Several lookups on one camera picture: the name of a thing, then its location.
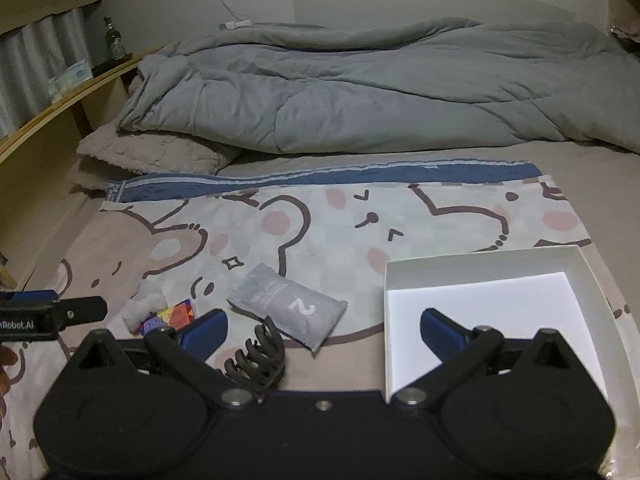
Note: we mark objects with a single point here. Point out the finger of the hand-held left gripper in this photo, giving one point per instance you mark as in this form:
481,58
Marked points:
82,308

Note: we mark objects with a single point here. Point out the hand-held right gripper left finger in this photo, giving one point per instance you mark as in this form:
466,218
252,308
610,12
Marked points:
207,334

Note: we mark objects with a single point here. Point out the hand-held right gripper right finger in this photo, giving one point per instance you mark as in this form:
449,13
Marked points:
440,334

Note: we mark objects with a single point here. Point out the black hair claw clip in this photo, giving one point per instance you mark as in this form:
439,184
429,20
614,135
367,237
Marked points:
255,360

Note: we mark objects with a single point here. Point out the white cardboard box tray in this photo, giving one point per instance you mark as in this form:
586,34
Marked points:
500,300

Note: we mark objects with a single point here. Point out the person's left hand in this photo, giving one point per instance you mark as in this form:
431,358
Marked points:
6,370

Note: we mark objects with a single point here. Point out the colourful card box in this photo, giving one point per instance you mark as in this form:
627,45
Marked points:
175,315

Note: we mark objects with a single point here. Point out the white knotted cloth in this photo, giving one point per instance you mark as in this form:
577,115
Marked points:
145,305

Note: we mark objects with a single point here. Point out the grey soft pouch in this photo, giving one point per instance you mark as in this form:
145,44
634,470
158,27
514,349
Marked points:
280,300

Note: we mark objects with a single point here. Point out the printed cartoon blanket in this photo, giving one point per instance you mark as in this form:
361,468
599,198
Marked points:
300,220

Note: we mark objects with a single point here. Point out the wooden bedside shelf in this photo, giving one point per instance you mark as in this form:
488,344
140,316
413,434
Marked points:
40,150

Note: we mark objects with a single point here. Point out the beige fleece blanket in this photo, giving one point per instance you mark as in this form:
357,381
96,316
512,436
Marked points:
150,155

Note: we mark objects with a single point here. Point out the tissue pack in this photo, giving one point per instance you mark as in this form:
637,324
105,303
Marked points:
70,80

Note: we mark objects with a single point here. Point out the grey curtain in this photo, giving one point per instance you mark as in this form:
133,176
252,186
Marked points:
40,60

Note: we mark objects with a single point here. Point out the grey duvet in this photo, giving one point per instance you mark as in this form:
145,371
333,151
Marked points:
350,95

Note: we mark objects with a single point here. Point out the green glass bottle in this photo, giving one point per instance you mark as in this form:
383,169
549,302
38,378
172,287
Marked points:
114,40

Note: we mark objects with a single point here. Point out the white charger plug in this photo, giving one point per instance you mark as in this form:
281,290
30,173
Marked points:
235,24

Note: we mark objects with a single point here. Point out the wooden wall shelf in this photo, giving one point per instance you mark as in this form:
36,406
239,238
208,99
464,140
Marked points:
622,0

